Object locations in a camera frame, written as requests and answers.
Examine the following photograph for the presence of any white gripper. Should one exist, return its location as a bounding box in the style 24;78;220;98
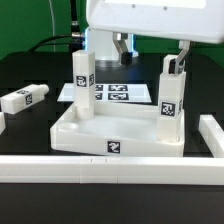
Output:
86;0;224;75

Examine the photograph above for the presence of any white front fence bar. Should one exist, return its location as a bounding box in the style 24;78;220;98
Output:
0;155;224;185

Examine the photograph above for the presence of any black cable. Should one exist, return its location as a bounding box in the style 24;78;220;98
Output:
28;0;88;53

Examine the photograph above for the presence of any white desk tabletop tray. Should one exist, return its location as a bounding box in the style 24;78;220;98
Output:
50;102;185;157

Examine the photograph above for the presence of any white right fence bar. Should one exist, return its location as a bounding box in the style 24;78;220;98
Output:
198;115;224;158

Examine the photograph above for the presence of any white fence bar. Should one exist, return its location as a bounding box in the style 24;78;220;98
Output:
198;115;224;158
0;155;224;185

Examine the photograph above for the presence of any white marker base plate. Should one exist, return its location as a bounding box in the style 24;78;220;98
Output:
57;83;152;103

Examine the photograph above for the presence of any white thin cable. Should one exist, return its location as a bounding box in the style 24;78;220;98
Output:
48;0;56;53

